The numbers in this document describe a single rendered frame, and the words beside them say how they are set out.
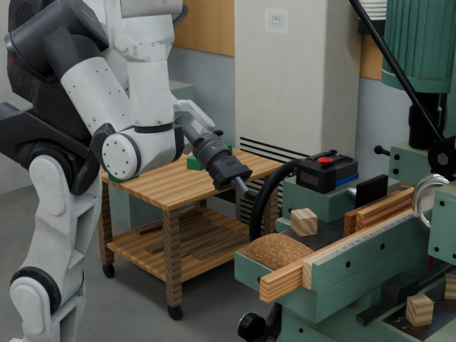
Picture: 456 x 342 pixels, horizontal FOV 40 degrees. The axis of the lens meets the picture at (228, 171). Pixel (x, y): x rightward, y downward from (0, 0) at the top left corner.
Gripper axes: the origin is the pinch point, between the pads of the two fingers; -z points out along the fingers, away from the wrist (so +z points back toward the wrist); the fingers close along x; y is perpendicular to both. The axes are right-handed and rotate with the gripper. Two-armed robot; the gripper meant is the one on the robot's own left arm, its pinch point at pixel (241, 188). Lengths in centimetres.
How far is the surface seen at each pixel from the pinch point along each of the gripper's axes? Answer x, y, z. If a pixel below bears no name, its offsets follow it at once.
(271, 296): 43, 35, -42
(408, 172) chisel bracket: 4, 44, -36
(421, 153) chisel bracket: 3, 49, -35
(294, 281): 37, 35, -42
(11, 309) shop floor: 25, -130, 60
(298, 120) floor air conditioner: -96, -45, 50
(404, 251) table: 10, 35, -46
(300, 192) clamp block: 12.6, 26.9, -22.0
